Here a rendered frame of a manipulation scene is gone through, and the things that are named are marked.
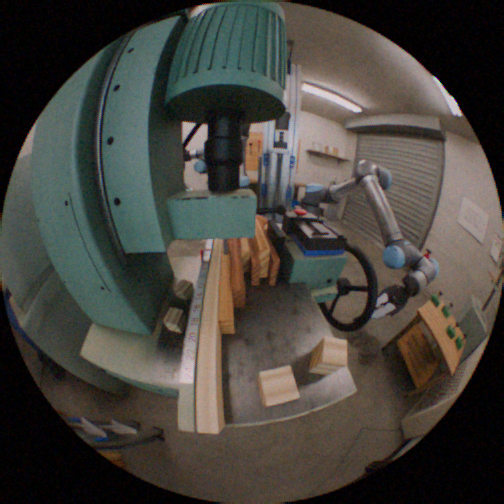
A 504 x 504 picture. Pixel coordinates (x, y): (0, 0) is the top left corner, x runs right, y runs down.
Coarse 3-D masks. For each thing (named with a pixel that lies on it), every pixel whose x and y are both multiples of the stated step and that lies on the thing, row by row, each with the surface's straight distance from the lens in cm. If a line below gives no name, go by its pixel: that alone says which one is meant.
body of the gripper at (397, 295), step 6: (390, 288) 56; (396, 288) 56; (402, 288) 57; (390, 294) 55; (396, 294) 55; (402, 294) 56; (408, 294) 60; (414, 294) 62; (390, 300) 56; (396, 300) 54; (402, 300) 55
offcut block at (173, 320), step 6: (168, 312) 36; (174, 312) 35; (180, 312) 35; (168, 318) 35; (174, 318) 35; (180, 318) 35; (186, 318) 38; (168, 324) 35; (174, 324) 34; (180, 324) 35; (174, 330) 37; (180, 330) 36
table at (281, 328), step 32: (256, 288) 29; (288, 288) 30; (320, 288) 37; (256, 320) 24; (288, 320) 25; (320, 320) 27; (224, 352) 22; (256, 352) 22; (288, 352) 23; (224, 384) 21; (256, 384) 21; (320, 384) 23; (352, 384) 26; (224, 416) 21; (256, 416) 21; (288, 416) 22
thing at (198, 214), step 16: (192, 192) 26; (208, 192) 25; (224, 192) 24; (240, 192) 24; (176, 208) 23; (192, 208) 22; (208, 208) 22; (224, 208) 22; (240, 208) 22; (256, 208) 22; (176, 224) 24; (192, 224) 23; (208, 224) 23; (224, 224) 23; (240, 224) 23
